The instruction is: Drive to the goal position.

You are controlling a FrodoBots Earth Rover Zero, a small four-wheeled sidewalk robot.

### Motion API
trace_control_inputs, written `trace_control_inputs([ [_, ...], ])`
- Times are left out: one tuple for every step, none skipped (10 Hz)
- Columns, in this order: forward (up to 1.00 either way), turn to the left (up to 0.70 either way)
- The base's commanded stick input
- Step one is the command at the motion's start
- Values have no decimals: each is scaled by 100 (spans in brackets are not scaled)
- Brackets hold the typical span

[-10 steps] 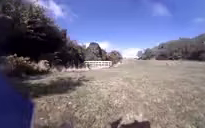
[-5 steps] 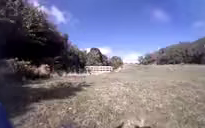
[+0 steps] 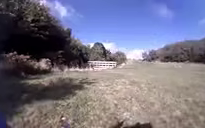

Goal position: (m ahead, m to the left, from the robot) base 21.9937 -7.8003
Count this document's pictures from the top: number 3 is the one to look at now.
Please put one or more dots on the white railing fence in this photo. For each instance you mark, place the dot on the white railing fence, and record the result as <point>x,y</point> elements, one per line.
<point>102,64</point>

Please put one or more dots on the dry grass field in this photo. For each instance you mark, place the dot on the dry grass field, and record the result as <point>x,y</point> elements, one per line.
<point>140,93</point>

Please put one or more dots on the robot's own part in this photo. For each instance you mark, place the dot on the robot's own part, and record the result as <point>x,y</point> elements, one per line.
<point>65,123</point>

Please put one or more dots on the wood of dark trees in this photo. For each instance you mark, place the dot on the wood of dark trees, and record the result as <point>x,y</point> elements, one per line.
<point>33,33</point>

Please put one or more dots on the dry brown bushes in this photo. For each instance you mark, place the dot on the dry brown bushes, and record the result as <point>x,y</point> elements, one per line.
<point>26,65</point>

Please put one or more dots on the tree-covered hillside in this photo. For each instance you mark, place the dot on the tree-covered hillside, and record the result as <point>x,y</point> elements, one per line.
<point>186,51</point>

